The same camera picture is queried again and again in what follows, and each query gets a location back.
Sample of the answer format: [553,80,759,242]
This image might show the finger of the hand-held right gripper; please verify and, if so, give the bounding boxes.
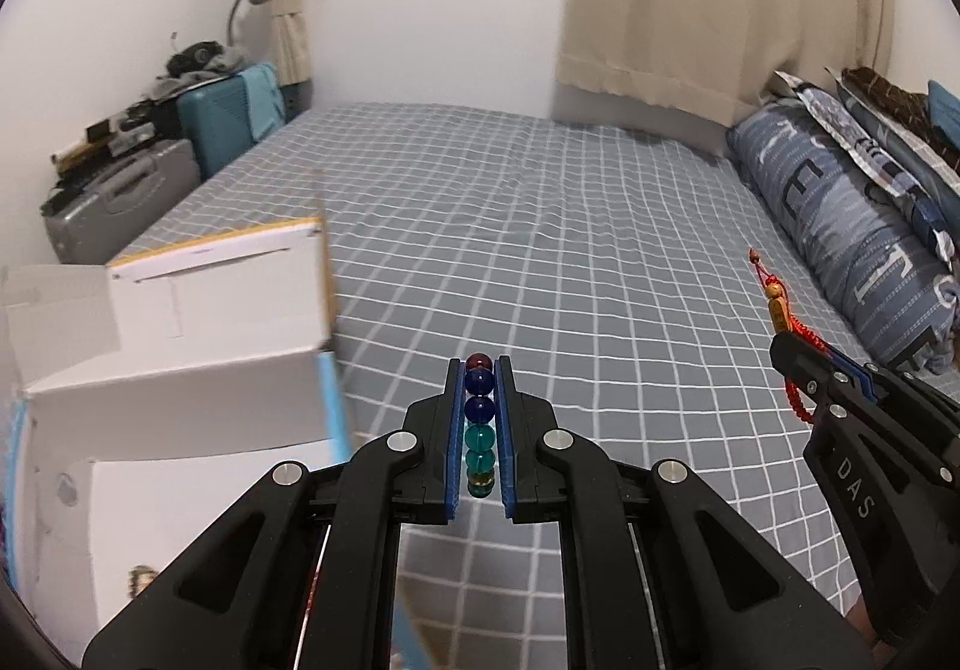
[829,349,901,405]
[769,334,854,417]

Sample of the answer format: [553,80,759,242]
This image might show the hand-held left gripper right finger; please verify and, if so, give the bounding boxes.
[495,355,878,670]

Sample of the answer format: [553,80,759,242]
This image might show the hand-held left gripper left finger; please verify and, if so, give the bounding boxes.
[81,356,462,670]

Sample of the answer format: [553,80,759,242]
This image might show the multicolour glass bead bracelet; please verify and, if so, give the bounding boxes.
[461,352,497,498]

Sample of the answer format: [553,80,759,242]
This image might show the red string bracelet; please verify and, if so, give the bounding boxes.
[748,248,826,427]

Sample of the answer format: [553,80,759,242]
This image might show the white cardboard box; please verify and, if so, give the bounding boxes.
[0,171,437,652]

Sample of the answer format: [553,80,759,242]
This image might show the blue striped bolster pillow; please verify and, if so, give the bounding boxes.
[726,98,960,375]

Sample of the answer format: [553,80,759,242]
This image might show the grey checked bed sheet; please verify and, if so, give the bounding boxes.
[105,101,901,670]

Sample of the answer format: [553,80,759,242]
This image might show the teal folded cloth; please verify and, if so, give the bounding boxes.
[928,79,960,149]

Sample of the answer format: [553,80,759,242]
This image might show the brown patterned pillow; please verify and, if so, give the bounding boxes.
[840,65,960,168]

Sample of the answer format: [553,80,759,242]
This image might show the light blue cloth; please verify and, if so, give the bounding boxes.
[244,64,287,142]

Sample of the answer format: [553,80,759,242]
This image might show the teal suitcase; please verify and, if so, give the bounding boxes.
[176,64,290,180]

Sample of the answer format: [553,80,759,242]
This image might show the grey suitcase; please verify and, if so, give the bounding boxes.
[41,139,202,266]

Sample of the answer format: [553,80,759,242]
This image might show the pile of grey clothes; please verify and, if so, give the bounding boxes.
[154,40,248,97]

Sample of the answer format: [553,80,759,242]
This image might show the dark clutter on suitcase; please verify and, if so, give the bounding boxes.
[52,103,181,180]

